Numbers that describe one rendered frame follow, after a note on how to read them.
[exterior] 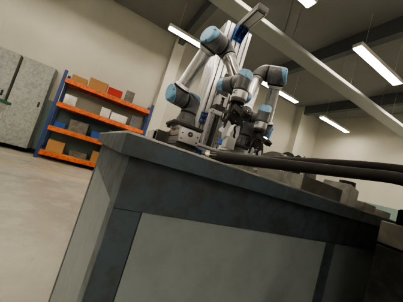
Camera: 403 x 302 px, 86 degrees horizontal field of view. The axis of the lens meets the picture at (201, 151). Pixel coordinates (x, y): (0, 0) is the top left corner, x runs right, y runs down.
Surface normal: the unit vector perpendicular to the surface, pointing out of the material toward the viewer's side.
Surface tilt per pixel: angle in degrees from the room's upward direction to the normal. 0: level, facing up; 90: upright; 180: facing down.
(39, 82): 90
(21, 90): 90
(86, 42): 90
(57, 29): 90
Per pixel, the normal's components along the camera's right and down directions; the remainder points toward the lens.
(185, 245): 0.48, 0.07
